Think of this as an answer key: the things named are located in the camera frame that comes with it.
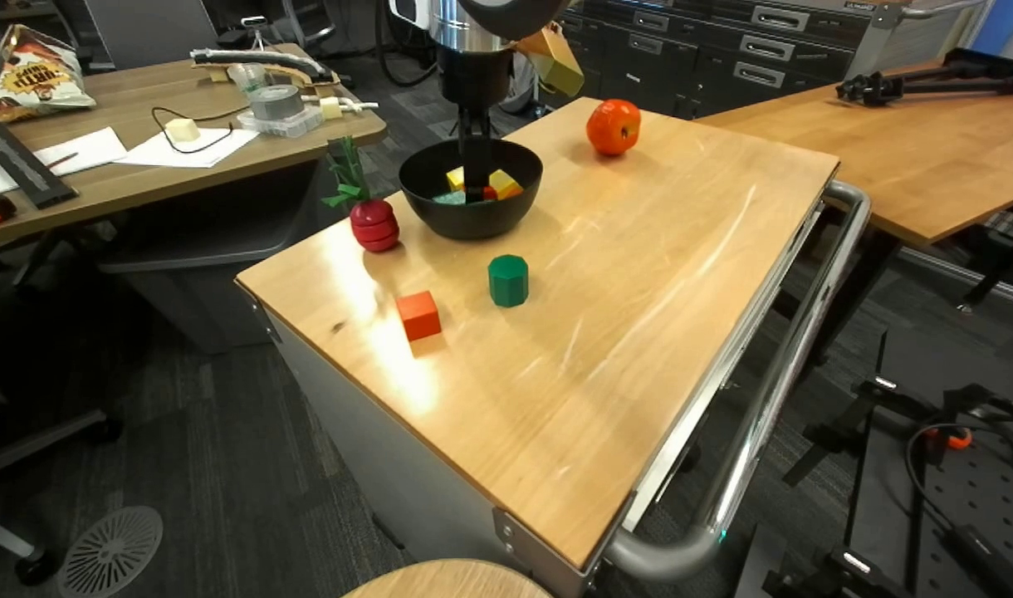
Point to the black folded tripod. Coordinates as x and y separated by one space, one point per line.
873 87

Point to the black office chair base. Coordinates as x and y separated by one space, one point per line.
39 437

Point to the white power adapter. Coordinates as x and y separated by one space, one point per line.
182 128

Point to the black bowl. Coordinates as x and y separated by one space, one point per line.
471 221

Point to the red radish toy green leaves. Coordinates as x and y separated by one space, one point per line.
371 222

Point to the blue panel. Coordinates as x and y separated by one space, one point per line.
1007 20

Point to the black white curved headset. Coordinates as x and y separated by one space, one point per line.
251 54

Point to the teal hexagonal prism block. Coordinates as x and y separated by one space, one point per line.
508 279

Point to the grey office chair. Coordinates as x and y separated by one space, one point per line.
151 29

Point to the yellow wooden cube block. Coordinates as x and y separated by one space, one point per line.
504 184

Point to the grey plastic bin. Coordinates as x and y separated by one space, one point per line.
915 29

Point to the round wooden stool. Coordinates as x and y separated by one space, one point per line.
450 581

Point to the small yellow wooden block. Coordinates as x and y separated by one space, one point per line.
456 176

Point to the white paper sheet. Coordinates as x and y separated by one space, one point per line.
84 150
200 155

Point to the red wooden cube block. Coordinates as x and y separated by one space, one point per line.
420 318

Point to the round grey floor grate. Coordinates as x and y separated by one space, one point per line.
110 552

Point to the chips bag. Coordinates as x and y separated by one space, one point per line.
34 78

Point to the grey tape roll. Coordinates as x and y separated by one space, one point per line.
273 104

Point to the black camera stand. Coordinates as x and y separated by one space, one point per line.
970 400

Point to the long wooden table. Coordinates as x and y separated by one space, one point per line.
936 176

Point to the wooden table cart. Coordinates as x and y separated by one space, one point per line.
393 465

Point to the orange pumpkin toy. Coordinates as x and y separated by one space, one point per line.
613 128

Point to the wooden office desk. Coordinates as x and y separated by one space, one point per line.
140 184

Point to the orange clamp knob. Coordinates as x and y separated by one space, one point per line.
953 441

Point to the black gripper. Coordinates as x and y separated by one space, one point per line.
471 78

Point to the black flat bar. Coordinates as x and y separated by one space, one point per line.
24 166

